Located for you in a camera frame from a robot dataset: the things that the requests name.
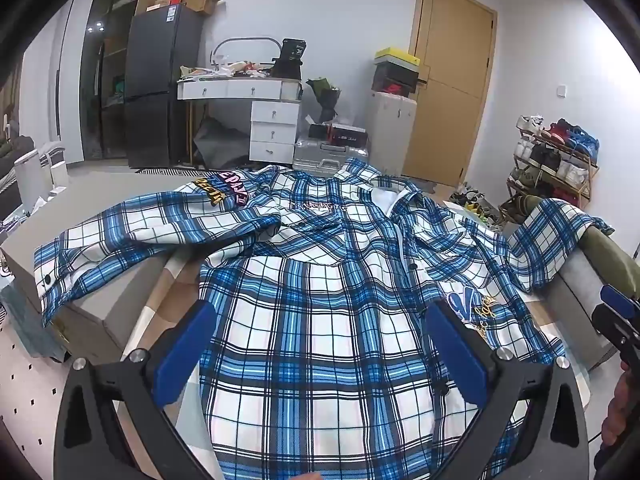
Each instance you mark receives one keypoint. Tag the blue plaid shirt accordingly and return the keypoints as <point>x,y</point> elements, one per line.
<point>320,310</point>

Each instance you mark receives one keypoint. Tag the striped floor rug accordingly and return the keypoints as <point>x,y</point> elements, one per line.
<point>165,170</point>

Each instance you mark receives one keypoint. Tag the white desk with drawers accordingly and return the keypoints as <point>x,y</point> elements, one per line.
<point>270,115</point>

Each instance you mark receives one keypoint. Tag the person's right hand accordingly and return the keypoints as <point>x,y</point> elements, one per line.
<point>622,410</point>

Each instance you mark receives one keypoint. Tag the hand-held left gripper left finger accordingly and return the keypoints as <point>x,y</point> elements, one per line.
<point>185,345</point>

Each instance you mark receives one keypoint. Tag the shoes on floor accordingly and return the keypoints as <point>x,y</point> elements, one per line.
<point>475,202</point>

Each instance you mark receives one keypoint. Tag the black refrigerator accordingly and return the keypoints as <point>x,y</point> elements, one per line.
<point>155,85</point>

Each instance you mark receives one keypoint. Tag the olive green pillow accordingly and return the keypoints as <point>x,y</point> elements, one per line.
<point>612,260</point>

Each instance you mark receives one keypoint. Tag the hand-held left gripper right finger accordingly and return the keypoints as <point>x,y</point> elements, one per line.
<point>455,350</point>

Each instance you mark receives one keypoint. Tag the shoe rack with shoes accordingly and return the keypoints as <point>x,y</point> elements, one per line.
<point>555,160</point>

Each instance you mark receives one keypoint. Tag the silver suitcase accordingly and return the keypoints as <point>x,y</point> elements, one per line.
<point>325,157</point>

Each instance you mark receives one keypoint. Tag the stack of black shoe boxes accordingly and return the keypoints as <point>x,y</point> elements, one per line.
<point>395,80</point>

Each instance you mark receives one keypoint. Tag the dark glass wardrobe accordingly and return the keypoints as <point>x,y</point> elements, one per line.
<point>107,60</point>

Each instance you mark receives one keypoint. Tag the oval desk mirror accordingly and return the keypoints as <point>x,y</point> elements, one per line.
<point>245,40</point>

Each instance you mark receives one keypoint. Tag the dark grey bag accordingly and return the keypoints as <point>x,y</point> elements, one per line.
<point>220,145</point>

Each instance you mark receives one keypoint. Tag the white floor appliance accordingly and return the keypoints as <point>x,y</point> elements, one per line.
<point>35,170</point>

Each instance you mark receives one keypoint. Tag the checked bed sheet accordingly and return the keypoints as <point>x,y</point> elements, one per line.
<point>165,285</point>

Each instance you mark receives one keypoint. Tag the dark wrapped flower bouquet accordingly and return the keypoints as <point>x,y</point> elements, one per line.
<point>324,95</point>

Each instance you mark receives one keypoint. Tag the grey pillow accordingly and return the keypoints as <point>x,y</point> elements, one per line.
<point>570,305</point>

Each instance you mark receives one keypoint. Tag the teal floor mat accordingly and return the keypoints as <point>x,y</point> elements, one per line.
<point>25,325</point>

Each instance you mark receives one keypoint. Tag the black box on desk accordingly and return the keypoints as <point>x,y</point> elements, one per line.
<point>290,60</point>

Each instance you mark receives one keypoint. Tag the yellow shoe box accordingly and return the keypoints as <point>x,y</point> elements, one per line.
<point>397,56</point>

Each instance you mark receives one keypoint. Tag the wooden door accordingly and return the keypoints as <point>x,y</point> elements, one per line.
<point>450,85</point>

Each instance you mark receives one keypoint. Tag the black box with red print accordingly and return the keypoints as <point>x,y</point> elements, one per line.
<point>340,135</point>

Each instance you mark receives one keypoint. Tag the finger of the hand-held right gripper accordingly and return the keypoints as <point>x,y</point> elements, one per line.
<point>620,299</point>

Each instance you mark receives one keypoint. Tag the white cabinet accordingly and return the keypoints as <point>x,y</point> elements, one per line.
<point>390,130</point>

